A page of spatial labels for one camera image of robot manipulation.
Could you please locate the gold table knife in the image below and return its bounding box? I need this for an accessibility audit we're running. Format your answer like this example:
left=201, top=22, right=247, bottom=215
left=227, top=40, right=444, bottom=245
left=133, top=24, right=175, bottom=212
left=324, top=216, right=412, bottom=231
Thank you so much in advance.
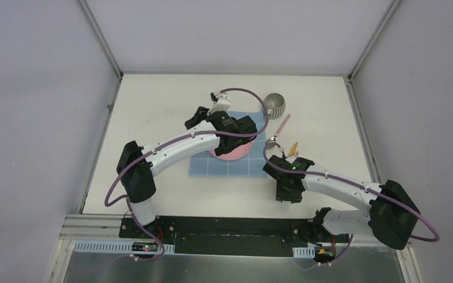
left=288, top=142, right=298, bottom=156

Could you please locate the pink plate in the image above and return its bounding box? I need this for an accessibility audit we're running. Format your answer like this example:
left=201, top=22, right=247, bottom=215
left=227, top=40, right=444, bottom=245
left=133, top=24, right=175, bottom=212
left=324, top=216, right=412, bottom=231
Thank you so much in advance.
left=209, top=141, right=254, bottom=161

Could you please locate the blue checked cloth napkin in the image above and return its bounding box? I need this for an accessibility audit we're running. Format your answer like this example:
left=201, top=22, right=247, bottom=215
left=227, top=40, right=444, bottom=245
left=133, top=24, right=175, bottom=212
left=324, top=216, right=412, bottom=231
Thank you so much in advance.
left=188, top=133, right=267, bottom=179

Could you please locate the pink handled spoon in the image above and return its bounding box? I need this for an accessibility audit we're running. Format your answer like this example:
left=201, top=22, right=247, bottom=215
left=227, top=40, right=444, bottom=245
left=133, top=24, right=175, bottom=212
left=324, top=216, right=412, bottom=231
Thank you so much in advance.
left=265, top=114, right=291, bottom=149

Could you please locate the grey ribbed mug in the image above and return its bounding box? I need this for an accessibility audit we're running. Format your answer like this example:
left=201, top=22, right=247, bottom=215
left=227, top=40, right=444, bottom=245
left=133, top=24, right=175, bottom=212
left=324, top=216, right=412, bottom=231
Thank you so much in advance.
left=264, top=93, right=286, bottom=119

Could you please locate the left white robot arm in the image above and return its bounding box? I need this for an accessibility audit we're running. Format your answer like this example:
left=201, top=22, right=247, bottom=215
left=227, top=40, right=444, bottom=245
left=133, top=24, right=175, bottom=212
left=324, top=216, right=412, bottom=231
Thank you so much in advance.
left=116, top=107, right=258, bottom=239

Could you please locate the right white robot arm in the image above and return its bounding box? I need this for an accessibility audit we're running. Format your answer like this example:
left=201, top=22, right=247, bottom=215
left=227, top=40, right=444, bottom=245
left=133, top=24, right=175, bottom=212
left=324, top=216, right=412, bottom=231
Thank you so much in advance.
left=262, top=155, right=420, bottom=250

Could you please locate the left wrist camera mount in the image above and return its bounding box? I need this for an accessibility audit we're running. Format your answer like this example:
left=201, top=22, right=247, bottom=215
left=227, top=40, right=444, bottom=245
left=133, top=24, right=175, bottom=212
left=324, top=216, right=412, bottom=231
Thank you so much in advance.
left=207, top=92, right=231, bottom=116

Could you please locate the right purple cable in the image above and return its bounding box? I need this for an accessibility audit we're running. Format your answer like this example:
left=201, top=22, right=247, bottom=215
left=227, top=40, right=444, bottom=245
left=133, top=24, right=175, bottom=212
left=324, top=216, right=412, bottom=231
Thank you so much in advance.
left=263, top=142, right=441, bottom=270

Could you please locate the purple cable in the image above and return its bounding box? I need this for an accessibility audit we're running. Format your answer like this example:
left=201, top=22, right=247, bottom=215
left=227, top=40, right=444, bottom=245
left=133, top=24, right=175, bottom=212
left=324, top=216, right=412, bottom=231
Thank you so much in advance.
left=263, top=142, right=441, bottom=270
left=104, top=87, right=270, bottom=262

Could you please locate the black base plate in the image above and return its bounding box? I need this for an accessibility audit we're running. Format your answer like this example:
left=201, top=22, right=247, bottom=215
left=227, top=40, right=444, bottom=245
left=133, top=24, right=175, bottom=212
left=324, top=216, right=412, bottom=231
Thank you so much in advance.
left=119, top=216, right=349, bottom=258

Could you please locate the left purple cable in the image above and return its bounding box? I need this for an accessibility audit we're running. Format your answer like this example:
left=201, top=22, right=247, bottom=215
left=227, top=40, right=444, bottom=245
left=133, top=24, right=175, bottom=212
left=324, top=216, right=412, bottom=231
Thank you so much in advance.
left=104, top=87, right=270, bottom=262

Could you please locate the aluminium frame rail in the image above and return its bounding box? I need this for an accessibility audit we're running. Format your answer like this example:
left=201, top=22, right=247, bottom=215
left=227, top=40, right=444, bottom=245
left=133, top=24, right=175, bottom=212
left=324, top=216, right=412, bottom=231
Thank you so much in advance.
left=47, top=214, right=424, bottom=282

